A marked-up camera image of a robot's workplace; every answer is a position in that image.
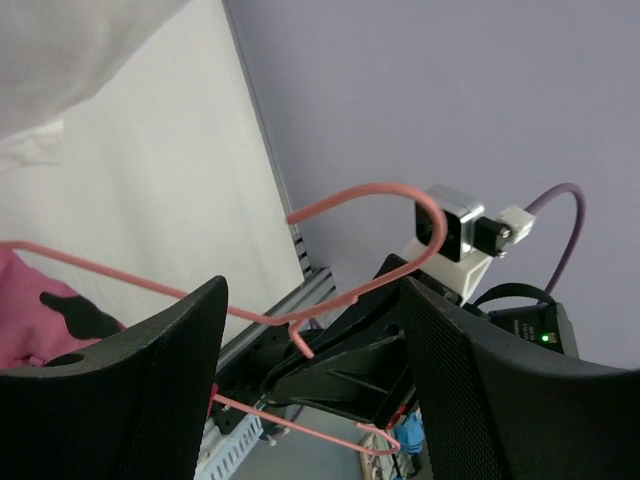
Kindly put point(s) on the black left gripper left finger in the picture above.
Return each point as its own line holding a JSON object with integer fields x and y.
{"x": 132, "y": 406}

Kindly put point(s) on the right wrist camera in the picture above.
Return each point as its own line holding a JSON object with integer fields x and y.
{"x": 472, "y": 242}

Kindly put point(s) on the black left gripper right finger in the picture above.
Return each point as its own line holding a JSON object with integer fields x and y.
{"x": 495, "y": 406}

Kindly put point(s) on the slotted cable duct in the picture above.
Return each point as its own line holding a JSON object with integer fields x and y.
{"x": 221, "y": 454}

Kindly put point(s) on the white t-shirt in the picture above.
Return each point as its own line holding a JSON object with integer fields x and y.
{"x": 57, "y": 54}

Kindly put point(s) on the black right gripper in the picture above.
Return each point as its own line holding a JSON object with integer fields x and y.
{"x": 544, "y": 323}

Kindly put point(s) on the pink camouflage trousers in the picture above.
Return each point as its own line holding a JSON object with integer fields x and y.
{"x": 43, "y": 318}

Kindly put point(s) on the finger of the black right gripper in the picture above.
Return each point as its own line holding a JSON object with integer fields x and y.
{"x": 369, "y": 329}
{"x": 365, "y": 378}

